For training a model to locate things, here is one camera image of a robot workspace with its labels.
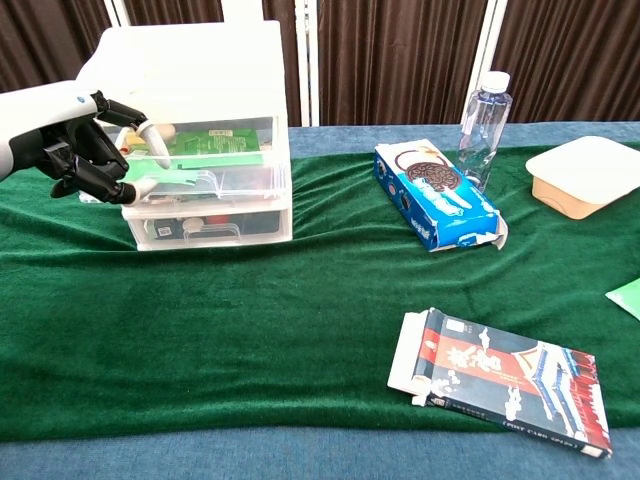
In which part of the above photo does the white plastic drawer unit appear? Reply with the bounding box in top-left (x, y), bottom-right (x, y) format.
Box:
top-left (74, 19), bottom-right (294, 253)

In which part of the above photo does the green box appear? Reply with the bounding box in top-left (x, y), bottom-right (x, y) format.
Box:
top-left (164, 127), bottom-right (265, 167)

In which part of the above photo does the clear drawer with black items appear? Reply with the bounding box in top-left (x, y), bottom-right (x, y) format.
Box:
top-left (129, 208), bottom-right (287, 247)

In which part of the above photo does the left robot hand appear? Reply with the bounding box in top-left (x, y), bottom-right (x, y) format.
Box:
top-left (0, 82), bottom-right (174, 207)

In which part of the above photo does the clear plastic water bottle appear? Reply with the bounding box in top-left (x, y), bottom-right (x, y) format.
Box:
top-left (458, 70), bottom-right (515, 194)

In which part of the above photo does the blue cookie box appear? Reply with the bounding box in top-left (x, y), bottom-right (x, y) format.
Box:
top-left (373, 138), bottom-right (509, 253)

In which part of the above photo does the takeaway container with white lid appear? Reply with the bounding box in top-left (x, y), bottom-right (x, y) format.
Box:
top-left (524, 135), bottom-right (640, 221)

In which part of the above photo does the dark brown folding screen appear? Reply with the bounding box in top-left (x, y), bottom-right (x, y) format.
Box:
top-left (0, 0), bottom-right (640, 141)

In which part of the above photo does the green paper packet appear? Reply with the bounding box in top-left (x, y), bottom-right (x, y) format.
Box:
top-left (604, 277), bottom-right (640, 322)

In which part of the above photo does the clear plastic drawer with green box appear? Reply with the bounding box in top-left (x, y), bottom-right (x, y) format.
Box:
top-left (79, 115), bottom-right (294, 206)

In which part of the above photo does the blue table cover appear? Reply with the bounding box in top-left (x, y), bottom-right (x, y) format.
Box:
top-left (0, 122), bottom-right (640, 480)

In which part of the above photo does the black red carton box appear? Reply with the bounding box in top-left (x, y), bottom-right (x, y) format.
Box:
top-left (387, 307), bottom-right (614, 459)

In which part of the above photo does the green velvet cloth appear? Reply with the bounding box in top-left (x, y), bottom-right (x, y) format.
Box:
top-left (0, 144), bottom-right (640, 444)

